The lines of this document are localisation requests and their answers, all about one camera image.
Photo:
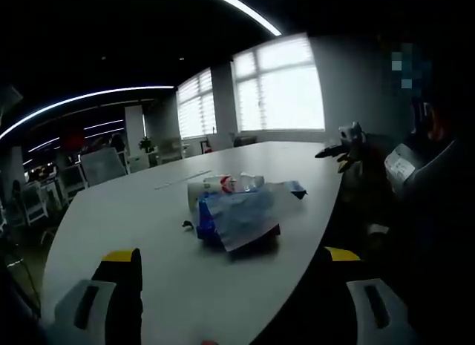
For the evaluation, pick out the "white table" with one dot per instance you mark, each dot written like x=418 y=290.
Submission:
x=178 y=278

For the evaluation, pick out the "small black item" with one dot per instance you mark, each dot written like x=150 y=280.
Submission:
x=187 y=223

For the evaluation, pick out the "white paper cup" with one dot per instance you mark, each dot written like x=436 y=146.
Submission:
x=194 y=196

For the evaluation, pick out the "large window with blinds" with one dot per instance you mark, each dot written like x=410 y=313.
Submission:
x=278 y=87

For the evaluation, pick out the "person's dark clothing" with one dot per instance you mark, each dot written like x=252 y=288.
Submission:
x=438 y=219

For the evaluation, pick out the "white chest-worn device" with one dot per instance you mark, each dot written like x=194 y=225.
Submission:
x=400 y=167

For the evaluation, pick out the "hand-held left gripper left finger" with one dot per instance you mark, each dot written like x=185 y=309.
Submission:
x=100 y=308

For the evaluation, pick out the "blue snack bag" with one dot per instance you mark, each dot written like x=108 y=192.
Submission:
x=237 y=219

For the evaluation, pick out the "narrow window with blinds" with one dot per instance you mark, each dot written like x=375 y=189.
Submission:
x=196 y=104

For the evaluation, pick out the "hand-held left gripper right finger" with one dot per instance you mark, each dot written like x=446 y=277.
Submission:
x=371 y=311

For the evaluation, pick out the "potted green plant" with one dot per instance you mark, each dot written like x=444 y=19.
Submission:
x=145 y=144

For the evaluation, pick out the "curved ceiling light strip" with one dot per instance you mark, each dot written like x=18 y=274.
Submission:
x=74 y=104

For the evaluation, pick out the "clear plastic bottle red label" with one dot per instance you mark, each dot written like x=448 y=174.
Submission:
x=245 y=181

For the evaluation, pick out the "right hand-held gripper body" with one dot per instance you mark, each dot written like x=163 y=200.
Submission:
x=352 y=133

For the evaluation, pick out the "straight ceiling light strip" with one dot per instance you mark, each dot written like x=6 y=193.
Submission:
x=241 y=9

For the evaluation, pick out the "person's left hand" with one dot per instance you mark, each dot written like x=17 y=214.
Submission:
x=209 y=342

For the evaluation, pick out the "small blue plastic packet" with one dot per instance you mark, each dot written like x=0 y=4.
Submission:
x=287 y=187

